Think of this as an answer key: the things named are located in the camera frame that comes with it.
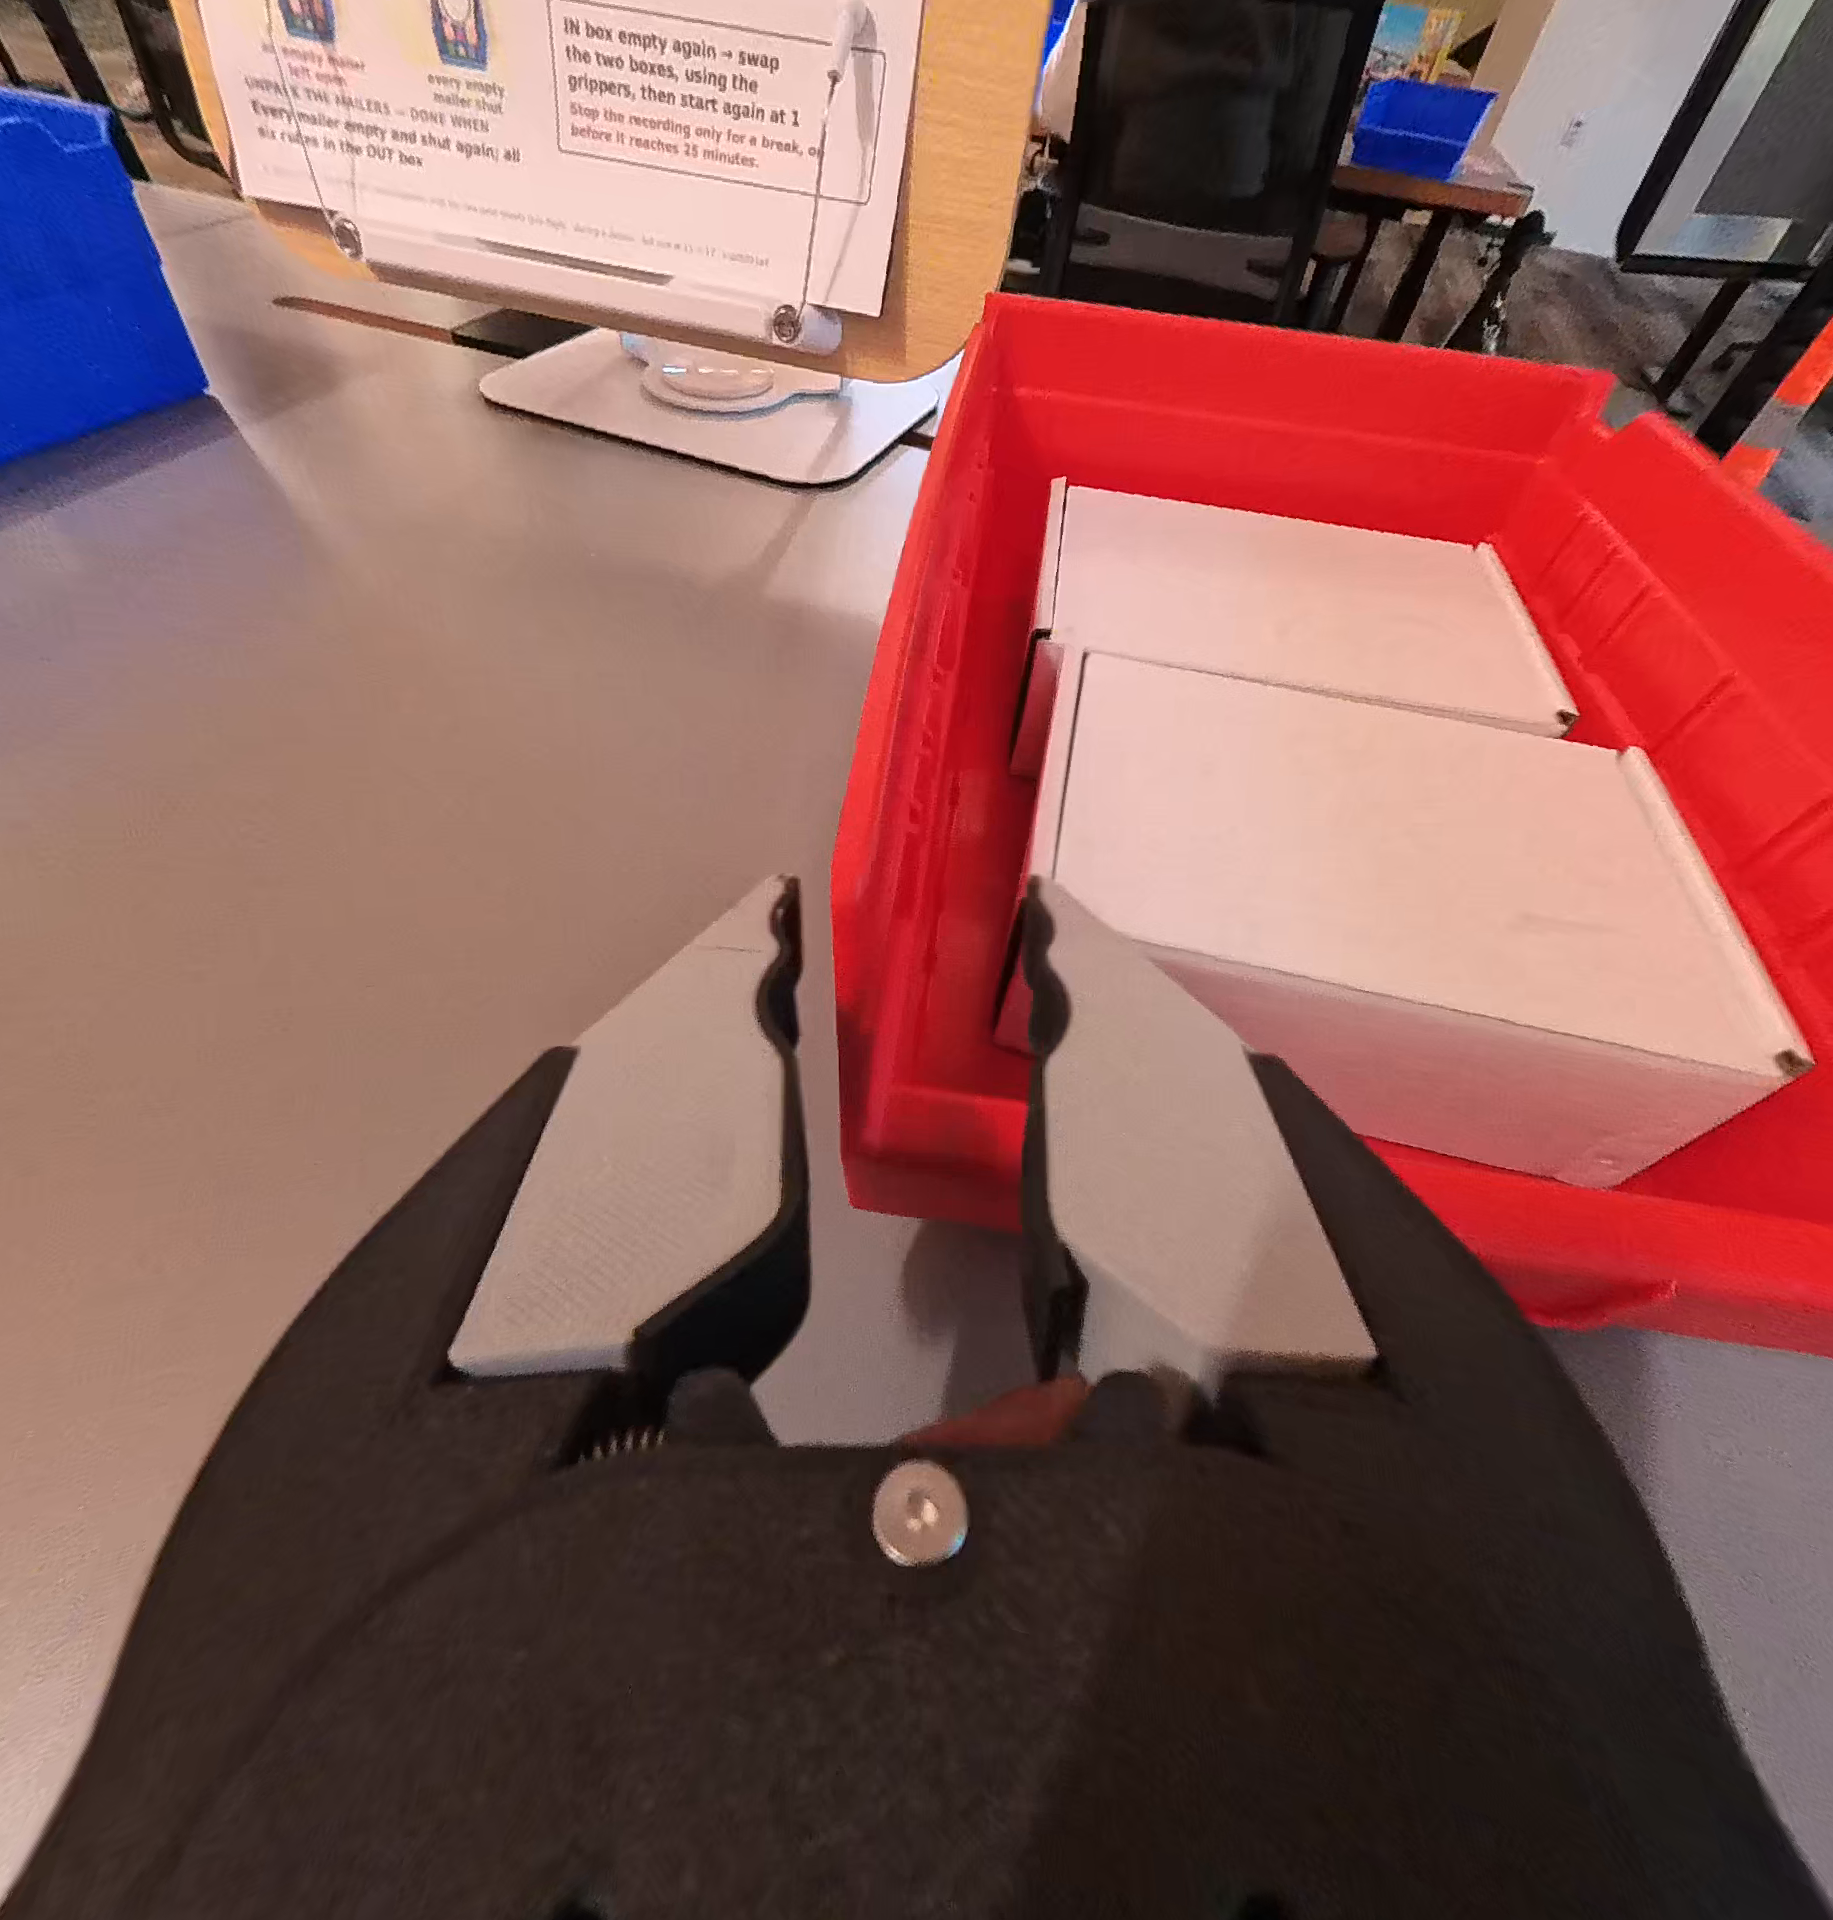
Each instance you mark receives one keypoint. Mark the orange striped cone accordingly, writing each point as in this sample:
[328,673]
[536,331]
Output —
[1793,389]

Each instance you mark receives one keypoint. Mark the small blue bin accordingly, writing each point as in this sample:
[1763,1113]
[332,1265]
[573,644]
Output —
[1420,128]

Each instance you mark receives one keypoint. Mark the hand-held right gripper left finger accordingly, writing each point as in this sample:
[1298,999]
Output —
[631,1199]

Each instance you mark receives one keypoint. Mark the framed monitor on stand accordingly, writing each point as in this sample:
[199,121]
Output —
[1756,134]

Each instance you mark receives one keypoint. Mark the red plastic bin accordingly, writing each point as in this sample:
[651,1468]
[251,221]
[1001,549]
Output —
[1680,1259]

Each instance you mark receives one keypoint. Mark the wooden table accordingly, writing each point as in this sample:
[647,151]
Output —
[1441,188]

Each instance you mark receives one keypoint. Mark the blue plastic bin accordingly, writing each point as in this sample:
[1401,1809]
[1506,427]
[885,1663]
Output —
[46,270]

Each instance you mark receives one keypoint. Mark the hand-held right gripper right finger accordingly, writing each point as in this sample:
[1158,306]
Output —
[1186,1199]

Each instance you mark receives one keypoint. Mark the instruction sheet on stand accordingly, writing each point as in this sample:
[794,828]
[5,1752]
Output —
[976,151]

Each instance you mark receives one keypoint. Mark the white cardboard mailer box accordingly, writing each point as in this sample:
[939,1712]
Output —
[1381,884]
[1277,599]

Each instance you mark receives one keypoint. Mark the printed instruction sheet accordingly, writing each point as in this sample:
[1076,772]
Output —
[631,196]

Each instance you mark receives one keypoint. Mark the black office chair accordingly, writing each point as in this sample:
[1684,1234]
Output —
[1215,120]

